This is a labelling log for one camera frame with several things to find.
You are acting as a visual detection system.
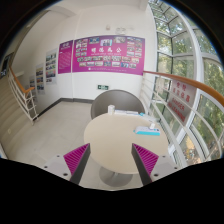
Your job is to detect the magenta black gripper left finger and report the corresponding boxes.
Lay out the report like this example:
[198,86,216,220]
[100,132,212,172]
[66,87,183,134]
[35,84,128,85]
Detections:
[64,144,90,184]

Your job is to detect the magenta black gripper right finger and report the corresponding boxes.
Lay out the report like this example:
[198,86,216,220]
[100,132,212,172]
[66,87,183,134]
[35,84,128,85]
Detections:
[131,143,159,185]

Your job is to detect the white charger plug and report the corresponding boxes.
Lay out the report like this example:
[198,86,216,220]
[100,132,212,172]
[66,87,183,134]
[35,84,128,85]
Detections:
[149,123,155,130]

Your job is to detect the white teal power strip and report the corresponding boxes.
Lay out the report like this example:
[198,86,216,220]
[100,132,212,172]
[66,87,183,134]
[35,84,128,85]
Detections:
[134,126,160,136]

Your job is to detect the round beige table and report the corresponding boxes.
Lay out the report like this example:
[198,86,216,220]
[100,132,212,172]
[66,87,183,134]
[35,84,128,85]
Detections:
[84,113,168,187]

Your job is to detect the white booklet on table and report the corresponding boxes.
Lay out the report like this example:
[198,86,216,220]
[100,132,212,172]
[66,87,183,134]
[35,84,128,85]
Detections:
[114,110,139,116]

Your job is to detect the white paper cup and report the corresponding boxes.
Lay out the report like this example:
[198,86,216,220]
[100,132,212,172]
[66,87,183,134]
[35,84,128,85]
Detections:
[108,105,115,115]

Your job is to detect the grey round-back chair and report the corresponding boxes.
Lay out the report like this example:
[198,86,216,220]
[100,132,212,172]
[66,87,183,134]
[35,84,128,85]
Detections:
[91,90,145,119]

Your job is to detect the orange handrail white railing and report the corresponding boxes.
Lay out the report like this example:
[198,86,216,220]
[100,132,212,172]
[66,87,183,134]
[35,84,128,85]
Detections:
[140,71,224,167]

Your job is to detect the red white warning sign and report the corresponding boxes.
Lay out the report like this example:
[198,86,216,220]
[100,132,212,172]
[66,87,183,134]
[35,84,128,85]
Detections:
[167,80,196,125]

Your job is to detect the green exit sign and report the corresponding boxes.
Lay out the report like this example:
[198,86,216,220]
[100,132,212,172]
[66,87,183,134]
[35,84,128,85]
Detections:
[97,85,109,90]

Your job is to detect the staircase railing orange handrail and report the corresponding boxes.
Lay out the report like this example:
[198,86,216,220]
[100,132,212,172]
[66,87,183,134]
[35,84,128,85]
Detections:
[8,68,38,124]

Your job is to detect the white photo board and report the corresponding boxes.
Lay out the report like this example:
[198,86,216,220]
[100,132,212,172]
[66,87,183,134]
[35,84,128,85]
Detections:
[45,49,57,85]

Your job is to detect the large magenta photo poster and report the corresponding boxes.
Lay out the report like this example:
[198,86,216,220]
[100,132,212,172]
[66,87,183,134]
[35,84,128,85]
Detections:
[72,35,145,75]

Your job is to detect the narrow magenta text poster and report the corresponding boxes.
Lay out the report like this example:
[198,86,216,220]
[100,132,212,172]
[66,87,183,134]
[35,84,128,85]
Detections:
[58,40,73,74]

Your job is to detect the small wall photo board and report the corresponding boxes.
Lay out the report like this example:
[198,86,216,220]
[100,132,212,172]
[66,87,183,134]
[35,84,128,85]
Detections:
[36,64,44,94]

